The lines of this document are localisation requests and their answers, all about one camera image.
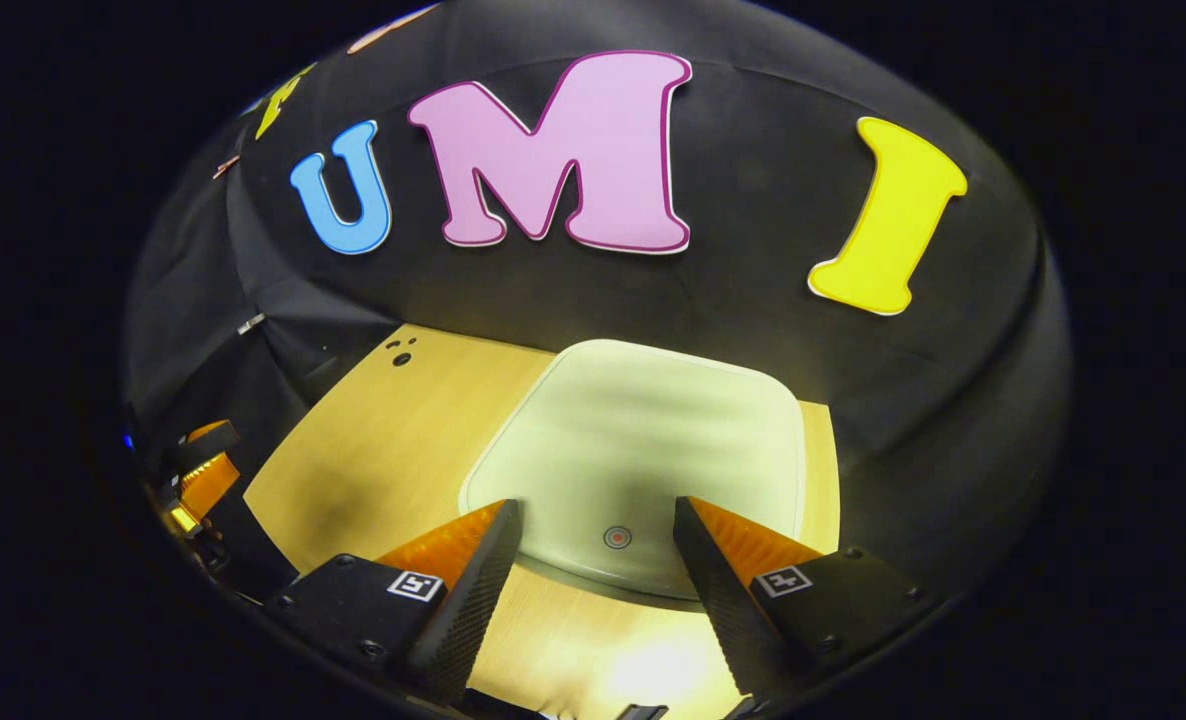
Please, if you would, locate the black backdrop cloth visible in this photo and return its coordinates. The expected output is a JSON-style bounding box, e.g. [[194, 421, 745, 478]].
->
[[123, 0, 1069, 601]]

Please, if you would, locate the wooden desktop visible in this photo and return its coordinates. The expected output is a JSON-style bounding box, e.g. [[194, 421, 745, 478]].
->
[[243, 322, 842, 720]]

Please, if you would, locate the green desktop garbage bin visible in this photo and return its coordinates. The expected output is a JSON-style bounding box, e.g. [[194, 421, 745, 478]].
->
[[458, 338, 807, 606]]

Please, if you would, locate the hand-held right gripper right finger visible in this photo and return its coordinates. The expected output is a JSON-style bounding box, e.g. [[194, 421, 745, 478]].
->
[[673, 495, 929, 701]]

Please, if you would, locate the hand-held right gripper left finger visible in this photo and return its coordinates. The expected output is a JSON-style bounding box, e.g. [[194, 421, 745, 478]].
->
[[263, 498, 524, 706]]

